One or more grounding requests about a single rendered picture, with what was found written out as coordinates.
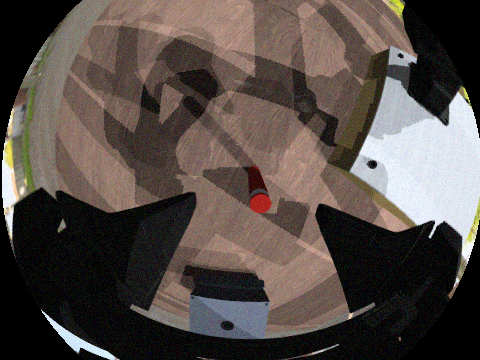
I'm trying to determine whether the dark red peg with white band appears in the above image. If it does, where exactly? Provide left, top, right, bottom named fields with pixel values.
left=248, top=165, right=271, bottom=213

